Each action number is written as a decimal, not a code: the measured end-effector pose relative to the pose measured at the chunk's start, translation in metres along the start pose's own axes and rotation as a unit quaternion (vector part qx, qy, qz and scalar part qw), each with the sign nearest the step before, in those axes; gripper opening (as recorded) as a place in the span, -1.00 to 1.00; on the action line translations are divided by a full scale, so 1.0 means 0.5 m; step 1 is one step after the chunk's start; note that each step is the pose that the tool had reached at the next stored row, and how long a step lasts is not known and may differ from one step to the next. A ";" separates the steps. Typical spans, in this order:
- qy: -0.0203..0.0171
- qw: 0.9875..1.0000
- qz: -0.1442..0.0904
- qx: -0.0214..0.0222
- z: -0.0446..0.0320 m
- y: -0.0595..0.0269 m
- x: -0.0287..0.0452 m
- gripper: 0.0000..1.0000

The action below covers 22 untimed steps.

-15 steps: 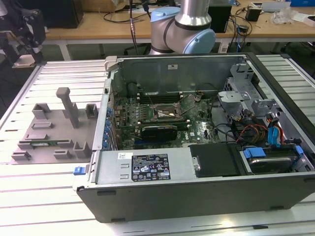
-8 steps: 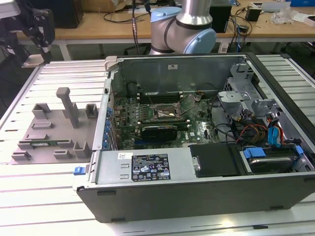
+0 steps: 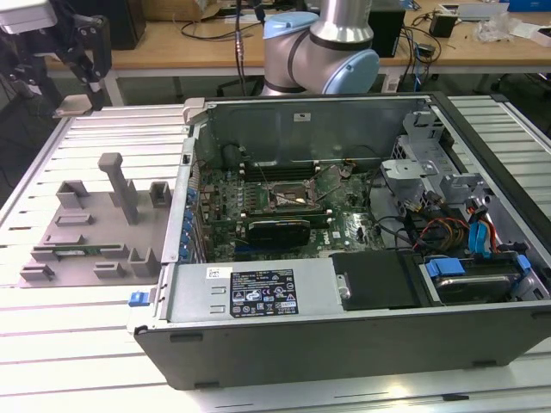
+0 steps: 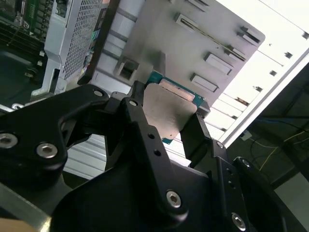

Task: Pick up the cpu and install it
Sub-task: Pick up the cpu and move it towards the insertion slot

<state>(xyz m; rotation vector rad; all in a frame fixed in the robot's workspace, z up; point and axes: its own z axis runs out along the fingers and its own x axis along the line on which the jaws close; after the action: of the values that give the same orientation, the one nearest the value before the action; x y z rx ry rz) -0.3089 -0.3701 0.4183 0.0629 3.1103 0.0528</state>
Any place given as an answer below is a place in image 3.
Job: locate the crumpled clear plastic bag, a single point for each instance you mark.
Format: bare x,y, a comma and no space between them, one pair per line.
495,28

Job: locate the blue plastic tab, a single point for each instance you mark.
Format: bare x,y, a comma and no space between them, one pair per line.
138,299

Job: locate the black RAM slot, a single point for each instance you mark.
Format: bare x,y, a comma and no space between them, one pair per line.
318,220
310,211
284,175
280,165

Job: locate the black drive bay cover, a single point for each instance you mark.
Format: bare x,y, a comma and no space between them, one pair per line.
379,279

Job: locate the tall black box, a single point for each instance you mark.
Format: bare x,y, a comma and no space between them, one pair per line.
387,34

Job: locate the grey power supply with label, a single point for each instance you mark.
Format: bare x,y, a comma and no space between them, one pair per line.
193,297

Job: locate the blue box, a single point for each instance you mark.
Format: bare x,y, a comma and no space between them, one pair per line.
529,5

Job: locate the small black adapter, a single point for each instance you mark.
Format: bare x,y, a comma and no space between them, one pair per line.
427,51

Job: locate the hard disk in carrier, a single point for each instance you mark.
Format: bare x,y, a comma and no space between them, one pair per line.
469,290

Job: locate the silver metal drive cage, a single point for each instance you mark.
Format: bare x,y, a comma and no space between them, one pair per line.
404,172

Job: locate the open dark PC case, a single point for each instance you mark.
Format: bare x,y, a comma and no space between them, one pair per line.
344,353

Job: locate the grey parts rack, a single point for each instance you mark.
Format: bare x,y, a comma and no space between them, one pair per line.
99,215

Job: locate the black computer tower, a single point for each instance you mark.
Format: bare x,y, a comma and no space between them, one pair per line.
129,26

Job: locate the flat white box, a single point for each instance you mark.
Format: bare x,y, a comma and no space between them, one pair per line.
540,36

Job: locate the grey case release latch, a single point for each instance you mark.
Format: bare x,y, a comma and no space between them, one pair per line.
193,109

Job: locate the green motherboard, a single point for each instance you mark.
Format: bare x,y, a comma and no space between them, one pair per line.
348,215

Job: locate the wooden desk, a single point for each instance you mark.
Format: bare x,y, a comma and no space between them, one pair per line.
172,53

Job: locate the black graphics card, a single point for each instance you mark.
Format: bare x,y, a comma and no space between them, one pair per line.
280,234

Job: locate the CPU socket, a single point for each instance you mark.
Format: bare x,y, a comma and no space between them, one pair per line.
288,189

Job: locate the brown cardboard box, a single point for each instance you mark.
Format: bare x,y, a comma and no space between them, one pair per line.
193,8

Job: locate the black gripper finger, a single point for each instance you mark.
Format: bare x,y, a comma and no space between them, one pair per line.
102,47
17,75

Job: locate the small black cube box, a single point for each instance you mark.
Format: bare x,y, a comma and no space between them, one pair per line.
443,26

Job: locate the green RAM stick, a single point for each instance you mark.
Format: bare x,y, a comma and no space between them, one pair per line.
86,250

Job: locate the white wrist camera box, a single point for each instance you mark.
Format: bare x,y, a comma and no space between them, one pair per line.
26,15

